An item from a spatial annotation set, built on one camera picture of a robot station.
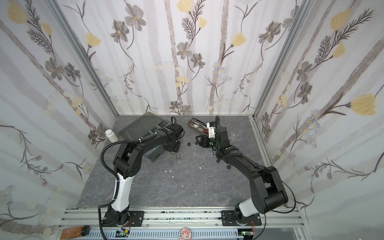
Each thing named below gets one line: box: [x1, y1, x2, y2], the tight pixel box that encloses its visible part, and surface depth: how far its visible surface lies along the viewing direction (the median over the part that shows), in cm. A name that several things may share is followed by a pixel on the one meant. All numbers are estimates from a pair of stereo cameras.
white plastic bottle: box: [105, 129, 119, 143], surface depth 100 cm
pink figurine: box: [179, 227, 192, 240], surface depth 69 cm
